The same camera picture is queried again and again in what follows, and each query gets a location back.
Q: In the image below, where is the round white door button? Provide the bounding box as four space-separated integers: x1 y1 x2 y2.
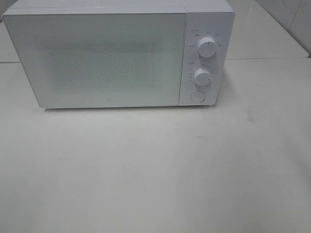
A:
190 91 206 102

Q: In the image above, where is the white microwave door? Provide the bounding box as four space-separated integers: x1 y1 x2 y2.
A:
4 13 186 108

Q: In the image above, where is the upper white power knob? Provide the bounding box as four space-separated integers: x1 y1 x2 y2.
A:
197 35 218 58

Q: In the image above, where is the white microwave oven body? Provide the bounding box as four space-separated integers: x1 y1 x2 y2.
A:
2 0 235 107

